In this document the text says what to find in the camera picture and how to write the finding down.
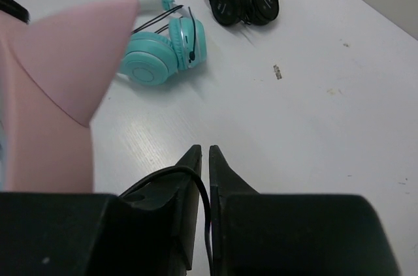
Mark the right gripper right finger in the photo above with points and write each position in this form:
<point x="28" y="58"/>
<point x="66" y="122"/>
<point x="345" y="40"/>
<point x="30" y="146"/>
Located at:
<point x="292" y="234"/>

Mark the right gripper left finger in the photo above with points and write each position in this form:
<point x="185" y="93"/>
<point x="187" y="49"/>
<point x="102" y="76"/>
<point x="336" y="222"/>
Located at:
<point x="148" y="230"/>

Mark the pink blue cat-ear headphones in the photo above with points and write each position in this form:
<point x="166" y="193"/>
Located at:
<point x="54" y="74"/>

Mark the teal cat-ear headphones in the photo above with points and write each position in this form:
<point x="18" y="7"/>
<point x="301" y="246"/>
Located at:
<point x="171" y="42"/>

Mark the small brown debris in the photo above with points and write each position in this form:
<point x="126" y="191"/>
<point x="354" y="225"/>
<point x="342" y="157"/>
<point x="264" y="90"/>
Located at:
<point x="277" y="72"/>

